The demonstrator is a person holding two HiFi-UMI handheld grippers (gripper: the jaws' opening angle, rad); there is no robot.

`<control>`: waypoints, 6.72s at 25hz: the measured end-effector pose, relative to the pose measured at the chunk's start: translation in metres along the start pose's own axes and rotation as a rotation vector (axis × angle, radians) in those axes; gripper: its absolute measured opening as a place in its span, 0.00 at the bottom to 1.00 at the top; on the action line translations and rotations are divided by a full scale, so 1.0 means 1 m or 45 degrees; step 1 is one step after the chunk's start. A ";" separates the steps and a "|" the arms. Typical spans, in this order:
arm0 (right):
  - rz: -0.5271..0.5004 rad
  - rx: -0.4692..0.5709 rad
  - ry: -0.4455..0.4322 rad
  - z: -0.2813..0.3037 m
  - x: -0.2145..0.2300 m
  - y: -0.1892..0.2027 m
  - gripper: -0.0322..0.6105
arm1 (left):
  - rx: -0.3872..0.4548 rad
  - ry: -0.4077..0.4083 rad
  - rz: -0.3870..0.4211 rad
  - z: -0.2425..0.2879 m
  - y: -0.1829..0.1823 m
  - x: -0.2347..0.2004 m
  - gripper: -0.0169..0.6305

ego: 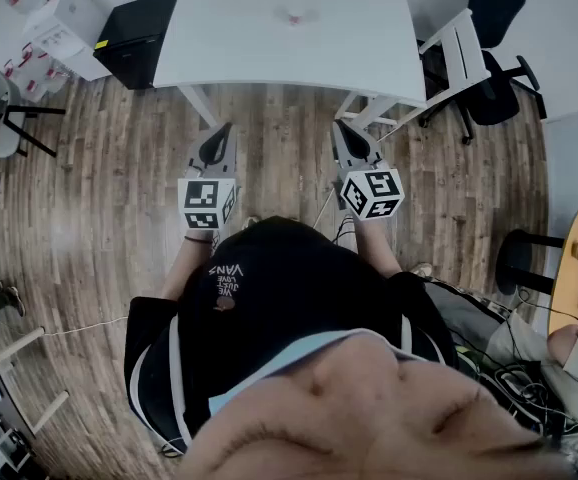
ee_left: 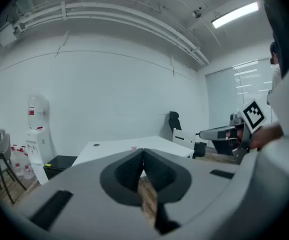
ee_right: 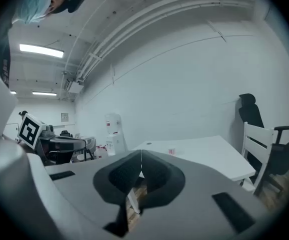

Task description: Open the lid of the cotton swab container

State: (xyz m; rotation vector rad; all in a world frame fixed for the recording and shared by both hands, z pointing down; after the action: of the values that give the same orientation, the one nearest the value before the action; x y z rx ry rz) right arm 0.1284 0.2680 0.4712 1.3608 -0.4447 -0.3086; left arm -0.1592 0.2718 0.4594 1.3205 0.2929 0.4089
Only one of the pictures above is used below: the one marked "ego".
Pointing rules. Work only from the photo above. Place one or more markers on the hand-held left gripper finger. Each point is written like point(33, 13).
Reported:
point(231, 153)
point(198, 153)

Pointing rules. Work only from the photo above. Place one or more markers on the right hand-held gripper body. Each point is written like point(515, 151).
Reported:
point(374, 193)

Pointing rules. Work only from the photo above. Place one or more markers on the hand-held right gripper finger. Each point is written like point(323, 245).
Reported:
point(373, 154)
point(340, 155)

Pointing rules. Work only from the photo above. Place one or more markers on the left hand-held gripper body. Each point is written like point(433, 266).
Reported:
point(201, 198)

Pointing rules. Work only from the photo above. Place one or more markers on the clear cotton swab container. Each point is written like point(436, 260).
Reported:
point(294, 15)

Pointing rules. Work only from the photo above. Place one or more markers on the person's left forearm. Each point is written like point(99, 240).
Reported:
point(184, 268)

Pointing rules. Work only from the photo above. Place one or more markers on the person's right forearm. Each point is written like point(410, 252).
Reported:
point(376, 248)

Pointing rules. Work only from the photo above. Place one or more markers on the white cardboard box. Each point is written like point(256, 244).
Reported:
point(69, 23)

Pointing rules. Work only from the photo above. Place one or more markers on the black wrist band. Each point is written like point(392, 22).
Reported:
point(198, 239)

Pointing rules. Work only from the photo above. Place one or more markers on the white table leg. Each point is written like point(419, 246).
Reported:
point(369, 110)
point(201, 105)

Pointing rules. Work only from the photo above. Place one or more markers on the person's left shoe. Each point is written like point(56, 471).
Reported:
point(250, 222)

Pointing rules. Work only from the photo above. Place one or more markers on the person's shoe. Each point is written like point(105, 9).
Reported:
point(250, 222)
point(421, 269)

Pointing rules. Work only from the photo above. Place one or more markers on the person's right shoe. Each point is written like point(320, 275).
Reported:
point(421, 269)

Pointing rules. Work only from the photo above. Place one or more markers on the black cabinet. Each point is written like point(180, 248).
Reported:
point(134, 38)

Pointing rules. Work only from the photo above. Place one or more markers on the white wooden chair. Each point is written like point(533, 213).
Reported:
point(461, 53)

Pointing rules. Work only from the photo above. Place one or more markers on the person's black t-shirt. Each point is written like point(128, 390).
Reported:
point(289, 308)

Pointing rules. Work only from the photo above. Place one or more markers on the black office chair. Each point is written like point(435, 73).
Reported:
point(494, 43)

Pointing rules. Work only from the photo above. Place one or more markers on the grey chair black legs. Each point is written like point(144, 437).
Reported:
point(4, 113)

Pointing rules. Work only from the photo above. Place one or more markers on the round wooden table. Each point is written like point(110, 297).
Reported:
point(576, 268)

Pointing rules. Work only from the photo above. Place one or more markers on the person's face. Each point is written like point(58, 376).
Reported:
point(369, 418)

